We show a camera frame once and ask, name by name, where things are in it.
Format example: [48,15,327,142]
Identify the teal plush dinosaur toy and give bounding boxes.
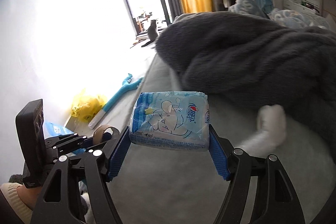
[88,72,145,130]

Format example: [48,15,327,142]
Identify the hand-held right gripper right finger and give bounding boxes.
[209,126,307,224]

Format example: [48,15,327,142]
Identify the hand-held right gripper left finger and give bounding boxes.
[29,126,131,224]

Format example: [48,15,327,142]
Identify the brown tape roll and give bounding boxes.
[93,125,120,145]

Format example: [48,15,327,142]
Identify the blue white patterned blanket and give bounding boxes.
[227,0,336,30]

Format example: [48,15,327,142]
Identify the white fluffy cloth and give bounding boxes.
[79,179,93,224]

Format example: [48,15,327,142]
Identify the dark grey fleece blanket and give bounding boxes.
[155,11,336,159]

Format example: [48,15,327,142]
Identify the white fuzzy sock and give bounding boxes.
[236,104,287,157]

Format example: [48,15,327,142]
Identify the grey cat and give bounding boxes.
[141,19,160,48]

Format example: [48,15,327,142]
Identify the pale fleece bed cover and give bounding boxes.
[85,52,336,224]

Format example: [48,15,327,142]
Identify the dark fuzzy cloth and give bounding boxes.
[8,174,24,184]

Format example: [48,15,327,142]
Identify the person's left forearm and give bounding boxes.
[0,182,42,224]

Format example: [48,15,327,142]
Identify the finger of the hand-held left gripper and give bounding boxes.
[50,144,106,162]
[45,134,95,153]

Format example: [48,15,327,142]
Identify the yellow plastic bag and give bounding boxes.
[70,89,108,123]

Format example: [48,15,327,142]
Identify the blue pet food bag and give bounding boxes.
[44,121,87,157]

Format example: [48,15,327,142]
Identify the blue tissue pack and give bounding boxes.
[129,91,211,153]

